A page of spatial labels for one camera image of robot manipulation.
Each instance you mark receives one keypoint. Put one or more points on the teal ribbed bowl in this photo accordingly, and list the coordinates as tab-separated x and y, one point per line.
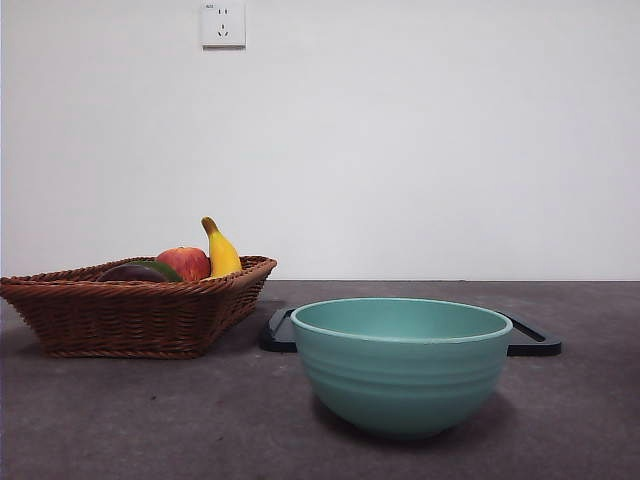
401	380

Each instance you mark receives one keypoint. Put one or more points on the dark purple plum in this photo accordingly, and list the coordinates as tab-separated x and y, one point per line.
130	274

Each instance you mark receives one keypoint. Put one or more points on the yellow banana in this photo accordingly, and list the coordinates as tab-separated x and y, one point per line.
223	255

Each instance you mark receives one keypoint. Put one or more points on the black rectangular tray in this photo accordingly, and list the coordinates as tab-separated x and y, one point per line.
277	341

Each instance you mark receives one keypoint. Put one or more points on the red yellow apple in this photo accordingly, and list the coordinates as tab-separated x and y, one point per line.
187	262

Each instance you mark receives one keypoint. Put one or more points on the green avocado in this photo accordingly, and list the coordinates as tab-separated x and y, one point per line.
170	271

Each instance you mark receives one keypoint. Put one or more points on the brown wicker basket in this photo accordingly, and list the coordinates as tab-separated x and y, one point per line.
125	320

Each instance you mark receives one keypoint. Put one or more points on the white wall socket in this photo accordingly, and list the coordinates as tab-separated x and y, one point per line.
223	26

